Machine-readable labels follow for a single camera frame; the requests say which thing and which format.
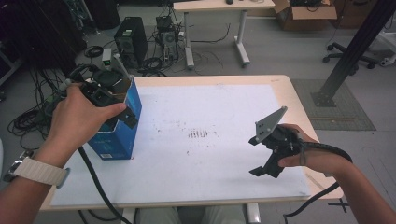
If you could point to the black computer mouse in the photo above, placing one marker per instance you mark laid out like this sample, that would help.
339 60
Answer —
229 1

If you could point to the white object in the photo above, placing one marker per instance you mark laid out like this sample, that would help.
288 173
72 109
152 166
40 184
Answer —
387 60

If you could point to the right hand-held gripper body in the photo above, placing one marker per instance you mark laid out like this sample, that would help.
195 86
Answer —
280 138

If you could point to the open brown cardboard box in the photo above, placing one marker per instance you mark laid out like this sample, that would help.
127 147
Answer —
305 15

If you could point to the person's leg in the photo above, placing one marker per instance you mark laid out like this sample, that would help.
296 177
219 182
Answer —
219 215
162 216

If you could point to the blue cardboard box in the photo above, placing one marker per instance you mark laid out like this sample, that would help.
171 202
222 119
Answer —
116 143

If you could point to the small white power device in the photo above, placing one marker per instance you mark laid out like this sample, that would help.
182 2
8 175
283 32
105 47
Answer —
106 57

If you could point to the dark grey floor mat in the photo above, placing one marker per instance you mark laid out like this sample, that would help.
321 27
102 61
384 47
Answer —
351 118

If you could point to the black metal stand beam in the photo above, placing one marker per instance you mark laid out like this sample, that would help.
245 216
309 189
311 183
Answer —
355 49

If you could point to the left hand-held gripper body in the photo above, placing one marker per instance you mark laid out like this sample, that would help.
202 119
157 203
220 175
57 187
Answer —
99 84

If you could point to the person's right leg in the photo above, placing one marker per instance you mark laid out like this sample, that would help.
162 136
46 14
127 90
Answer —
219 215

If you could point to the person's left hand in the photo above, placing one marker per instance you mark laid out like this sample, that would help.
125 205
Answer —
74 124

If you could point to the black office chair base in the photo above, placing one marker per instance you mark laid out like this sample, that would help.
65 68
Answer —
342 56

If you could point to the white table mat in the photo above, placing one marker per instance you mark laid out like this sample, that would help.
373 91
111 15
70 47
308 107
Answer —
193 161

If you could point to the open computer chassis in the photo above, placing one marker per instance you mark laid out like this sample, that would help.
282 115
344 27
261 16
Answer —
168 37

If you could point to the light wooden desk white legs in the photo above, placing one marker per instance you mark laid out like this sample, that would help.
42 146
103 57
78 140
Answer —
218 5

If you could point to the person's left leg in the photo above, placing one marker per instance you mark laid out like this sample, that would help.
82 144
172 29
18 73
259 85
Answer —
162 216

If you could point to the white table leg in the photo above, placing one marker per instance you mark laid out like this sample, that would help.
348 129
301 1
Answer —
253 214

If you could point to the dark curtain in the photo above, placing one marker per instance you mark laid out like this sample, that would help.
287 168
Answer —
40 37

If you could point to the black computer tower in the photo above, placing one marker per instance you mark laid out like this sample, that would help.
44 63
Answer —
130 37

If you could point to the person's right hand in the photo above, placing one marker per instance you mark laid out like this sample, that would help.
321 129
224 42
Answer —
317 158

